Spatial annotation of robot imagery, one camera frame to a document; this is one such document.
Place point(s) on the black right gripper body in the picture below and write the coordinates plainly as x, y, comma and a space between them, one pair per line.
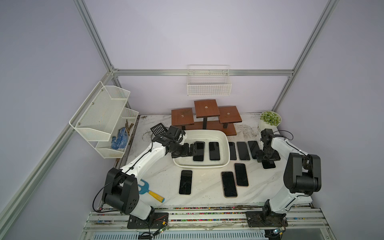
267, 154

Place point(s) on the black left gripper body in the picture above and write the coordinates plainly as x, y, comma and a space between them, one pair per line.
179, 150

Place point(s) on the black phone mint case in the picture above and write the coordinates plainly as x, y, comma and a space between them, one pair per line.
199, 157

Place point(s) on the white plastic storage box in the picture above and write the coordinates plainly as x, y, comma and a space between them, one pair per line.
206, 136

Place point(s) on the black phone pink case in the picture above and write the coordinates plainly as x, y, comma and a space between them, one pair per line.
241, 175

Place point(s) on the black phone grey case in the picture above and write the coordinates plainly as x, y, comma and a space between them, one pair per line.
233, 153

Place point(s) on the black phone cream case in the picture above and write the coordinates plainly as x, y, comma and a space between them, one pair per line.
185, 187

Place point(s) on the black phone tan case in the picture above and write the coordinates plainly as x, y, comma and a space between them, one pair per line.
229, 185

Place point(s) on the black phone beige case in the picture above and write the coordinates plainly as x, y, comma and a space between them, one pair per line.
268, 165

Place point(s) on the black phone clear case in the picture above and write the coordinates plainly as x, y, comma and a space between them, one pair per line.
254, 149

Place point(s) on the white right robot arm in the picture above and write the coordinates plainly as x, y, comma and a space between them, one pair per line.
302, 176

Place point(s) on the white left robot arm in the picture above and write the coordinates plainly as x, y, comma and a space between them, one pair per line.
121, 190

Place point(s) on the black slotted scoop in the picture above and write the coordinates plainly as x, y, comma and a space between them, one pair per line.
159, 129

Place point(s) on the green plant white pot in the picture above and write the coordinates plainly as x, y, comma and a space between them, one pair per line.
269, 120

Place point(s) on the brown wooden tiered stand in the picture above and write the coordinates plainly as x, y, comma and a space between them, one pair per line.
207, 115

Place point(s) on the teal yellow garden fork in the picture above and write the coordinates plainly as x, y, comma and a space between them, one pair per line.
144, 188

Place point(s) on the brown twigs in shelf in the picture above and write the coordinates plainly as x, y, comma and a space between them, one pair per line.
128, 127

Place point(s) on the blue crumpled cloth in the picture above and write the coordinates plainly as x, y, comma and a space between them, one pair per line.
121, 140

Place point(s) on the white mesh two-tier shelf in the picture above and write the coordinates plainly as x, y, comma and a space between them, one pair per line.
101, 116

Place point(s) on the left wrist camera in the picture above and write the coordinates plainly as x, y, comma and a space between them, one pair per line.
175, 134

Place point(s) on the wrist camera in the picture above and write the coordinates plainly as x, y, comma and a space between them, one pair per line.
175, 134
267, 137

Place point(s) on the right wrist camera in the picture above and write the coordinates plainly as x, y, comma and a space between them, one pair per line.
267, 137

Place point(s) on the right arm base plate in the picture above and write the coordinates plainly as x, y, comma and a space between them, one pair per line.
266, 218

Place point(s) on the white wire wall basket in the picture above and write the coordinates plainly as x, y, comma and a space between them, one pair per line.
208, 80

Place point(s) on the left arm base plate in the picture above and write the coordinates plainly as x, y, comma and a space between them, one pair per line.
156, 221

